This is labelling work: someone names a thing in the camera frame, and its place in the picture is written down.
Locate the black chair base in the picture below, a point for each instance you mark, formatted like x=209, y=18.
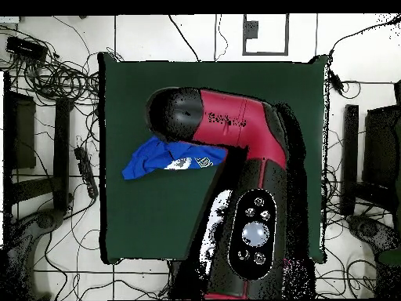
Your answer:
x=44, y=221
x=366, y=229

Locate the black power adapter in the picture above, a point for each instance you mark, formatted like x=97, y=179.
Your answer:
x=335, y=82

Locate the black electronics box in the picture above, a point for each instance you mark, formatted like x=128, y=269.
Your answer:
x=26, y=48

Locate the dark green table cloth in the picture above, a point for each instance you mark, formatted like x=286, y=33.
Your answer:
x=156, y=219

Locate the blue printed t-shirt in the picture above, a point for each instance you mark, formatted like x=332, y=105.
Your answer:
x=150, y=156

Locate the black wooden furniture frame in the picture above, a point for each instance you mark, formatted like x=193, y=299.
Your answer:
x=61, y=141
x=350, y=156

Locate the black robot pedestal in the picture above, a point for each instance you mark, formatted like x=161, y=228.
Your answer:
x=184, y=282

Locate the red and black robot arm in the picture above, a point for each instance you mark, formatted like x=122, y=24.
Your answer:
x=244, y=125

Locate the grey square frame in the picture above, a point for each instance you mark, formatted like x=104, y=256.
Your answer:
x=244, y=34

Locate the black power strip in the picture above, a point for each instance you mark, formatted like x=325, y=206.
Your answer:
x=86, y=171

